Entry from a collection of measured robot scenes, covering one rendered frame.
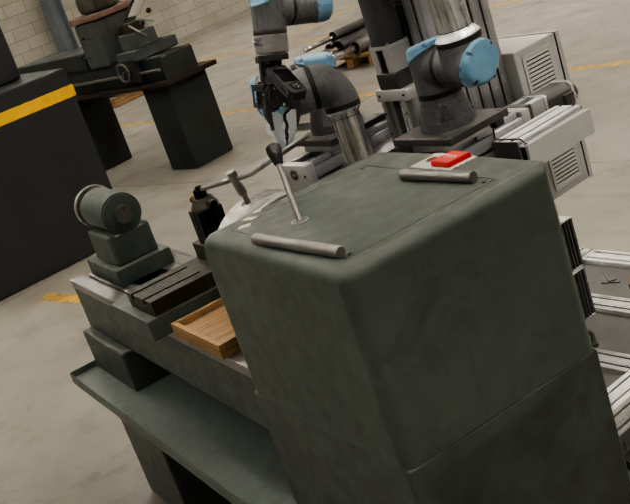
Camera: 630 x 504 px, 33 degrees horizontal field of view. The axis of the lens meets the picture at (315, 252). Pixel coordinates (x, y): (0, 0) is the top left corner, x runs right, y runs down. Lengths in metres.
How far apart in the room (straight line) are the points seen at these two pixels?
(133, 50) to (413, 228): 7.13
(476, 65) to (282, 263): 0.91
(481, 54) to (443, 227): 0.87
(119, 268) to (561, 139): 1.47
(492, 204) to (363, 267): 0.28
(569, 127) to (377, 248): 1.19
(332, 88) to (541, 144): 0.56
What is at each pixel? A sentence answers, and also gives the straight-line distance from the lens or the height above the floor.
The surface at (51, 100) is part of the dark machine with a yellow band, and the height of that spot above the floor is 1.08.
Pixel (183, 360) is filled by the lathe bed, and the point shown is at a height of 0.77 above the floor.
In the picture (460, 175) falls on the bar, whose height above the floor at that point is 1.27.
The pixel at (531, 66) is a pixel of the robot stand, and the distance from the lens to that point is 3.17.
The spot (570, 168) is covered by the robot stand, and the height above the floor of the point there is 0.82.
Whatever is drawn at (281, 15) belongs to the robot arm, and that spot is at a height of 1.61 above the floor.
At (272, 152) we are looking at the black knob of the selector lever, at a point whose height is 1.39.
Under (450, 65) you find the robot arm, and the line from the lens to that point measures 2.64.
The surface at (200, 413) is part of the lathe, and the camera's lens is 3.16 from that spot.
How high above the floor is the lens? 1.85
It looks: 18 degrees down
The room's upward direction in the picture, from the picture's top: 19 degrees counter-clockwise
